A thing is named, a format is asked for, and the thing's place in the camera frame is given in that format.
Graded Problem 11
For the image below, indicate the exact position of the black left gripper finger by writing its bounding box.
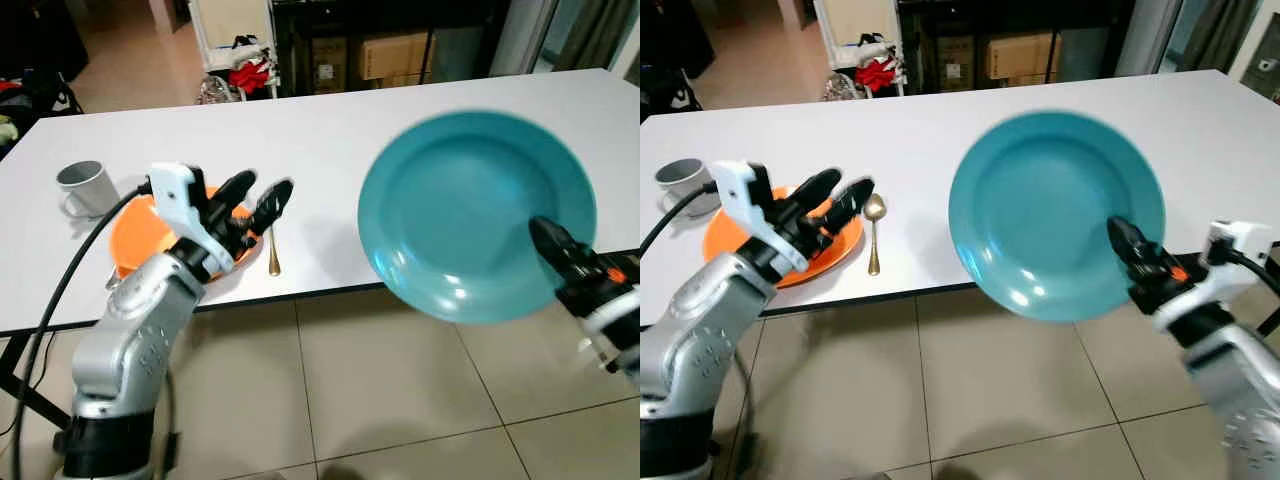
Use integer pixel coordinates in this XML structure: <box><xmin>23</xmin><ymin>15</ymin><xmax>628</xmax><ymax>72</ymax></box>
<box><xmin>785</xmin><ymin>168</ymin><xmax>843</xmax><ymax>226</ymax></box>
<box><xmin>825</xmin><ymin>178</ymin><xmax>876</xmax><ymax>231</ymax></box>
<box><xmin>250</xmin><ymin>180</ymin><xmax>294</xmax><ymax>236</ymax></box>
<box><xmin>205</xmin><ymin>170</ymin><xmax>258</xmax><ymax>226</ymax></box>

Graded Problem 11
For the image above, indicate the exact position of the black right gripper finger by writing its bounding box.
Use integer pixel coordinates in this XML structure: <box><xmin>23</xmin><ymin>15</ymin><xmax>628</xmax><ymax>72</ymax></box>
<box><xmin>1107</xmin><ymin>215</ymin><xmax>1176</xmax><ymax>286</ymax></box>
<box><xmin>528</xmin><ymin>215</ymin><xmax>601</xmax><ymax>286</ymax></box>

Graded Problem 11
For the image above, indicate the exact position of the large teal plate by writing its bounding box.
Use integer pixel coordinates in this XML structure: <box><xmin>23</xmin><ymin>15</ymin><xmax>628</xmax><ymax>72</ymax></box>
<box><xmin>948</xmin><ymin>110</ymin><xmax>1167</xmax><ymax>323</ymax></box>
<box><xmin>357</xmin><ymin>110</ymin><xmax>598</xmax><ymax>324</ymax></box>

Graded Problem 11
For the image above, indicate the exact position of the orange plate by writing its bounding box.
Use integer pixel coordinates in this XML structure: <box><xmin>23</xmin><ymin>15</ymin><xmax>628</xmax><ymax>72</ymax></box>
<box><xmin>702</xmin><ymin>185</ymin><xmax>864</xmax><ymax>289</ymax></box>
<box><xmin>110</xmin><ymin>187</ymin><xmax>263</xmax><ymax>283</ymax></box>

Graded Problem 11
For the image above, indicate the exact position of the red cloth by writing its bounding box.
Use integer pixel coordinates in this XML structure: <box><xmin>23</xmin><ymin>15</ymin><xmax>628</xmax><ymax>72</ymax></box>
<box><xmin>855</xmin><ymin>58</ymin><xmax>901</xmax><ymax>94</ymax></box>
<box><xmin>228</xmin><ymin>60</ymin><xmax>273</xmax><ymax>96</ymax></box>

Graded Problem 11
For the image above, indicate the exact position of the grey mug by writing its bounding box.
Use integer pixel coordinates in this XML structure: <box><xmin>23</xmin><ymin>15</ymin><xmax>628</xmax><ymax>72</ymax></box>
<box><xmin>655</xmin><ymin>158</ymin><xmax>719</xmax><ymax>216</ymax></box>
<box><xmin>56</xmin><ymin>160</ymin><xmax>121</xmax><ymax>219</ymax></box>

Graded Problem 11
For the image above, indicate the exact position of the white rack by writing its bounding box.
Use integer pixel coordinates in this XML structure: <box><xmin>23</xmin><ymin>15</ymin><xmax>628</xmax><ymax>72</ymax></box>
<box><xmin>188</xmin><ymin>0</ymin><xmax>279</xmax><ymax>101</ymax></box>
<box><xmin>812</xmin><ymin>0</ymin><xmax>906</xmax><ymax>99</ymax></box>

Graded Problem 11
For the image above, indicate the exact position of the brown cardboard box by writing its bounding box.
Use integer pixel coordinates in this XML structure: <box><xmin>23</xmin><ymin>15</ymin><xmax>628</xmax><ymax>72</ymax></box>
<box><xmin>360</xmin><ymin>32</ymin><xmax>433</xmax><ymax>83</ymax></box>
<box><xmin>985</xmin><ymin>32</ymin><xmax>1061</xmax><ymax>81</ymax></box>

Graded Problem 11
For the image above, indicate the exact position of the black shelf unit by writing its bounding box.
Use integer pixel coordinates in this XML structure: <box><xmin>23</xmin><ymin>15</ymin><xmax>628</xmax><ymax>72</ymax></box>
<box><xmin>897</xmin><ymin>0</ymin><xmax>1136</xmax><ymax>96</ymax></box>
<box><xmin>272</xmin><ymin>0</ymin><xmax>511</xmax><ymax>96</ymax></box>

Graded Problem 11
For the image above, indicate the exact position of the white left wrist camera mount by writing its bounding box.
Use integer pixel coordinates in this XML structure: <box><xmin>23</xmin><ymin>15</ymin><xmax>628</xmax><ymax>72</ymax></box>
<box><xmin>150</xmin><ymin>163</ymin><xmax>216</xmax><ymax>266</ymax></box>
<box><xmin>715</xmin><ymin>160</ymin><xmax>786</xmax><ymax>261</ymax></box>

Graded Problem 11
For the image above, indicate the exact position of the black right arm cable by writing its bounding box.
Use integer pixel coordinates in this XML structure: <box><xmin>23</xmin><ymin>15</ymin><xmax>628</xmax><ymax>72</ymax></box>
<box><xmin>1225</xmin><ymin>245</ymin><xmax>1280</xmax><ymax>301</ymax></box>

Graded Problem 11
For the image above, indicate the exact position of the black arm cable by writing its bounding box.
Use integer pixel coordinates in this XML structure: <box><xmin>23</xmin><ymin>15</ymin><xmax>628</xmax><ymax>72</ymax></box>
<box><xmin>1225</xmin><ymin>245</ymin><xmax>1280</xmax><ymax>301</ymax></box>
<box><xmin>640</xmin><ymin>183</ymin><xmax>721</xmax><ymax>256</ymax></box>
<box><xmin>8</xmin><ymin>183</ymin><xmax>153</xmax><ymax>480</ymax></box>

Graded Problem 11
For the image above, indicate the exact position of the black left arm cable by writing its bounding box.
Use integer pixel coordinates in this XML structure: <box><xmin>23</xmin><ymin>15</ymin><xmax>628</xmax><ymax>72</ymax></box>
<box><xmin>640</xmin><ymin>183</ymin><xmax>721</xmax><ymax>256</ymax></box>
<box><xmin>8</xmin><ymin>183</ymin><xmax>153</xmax><ymax>480</ymax></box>

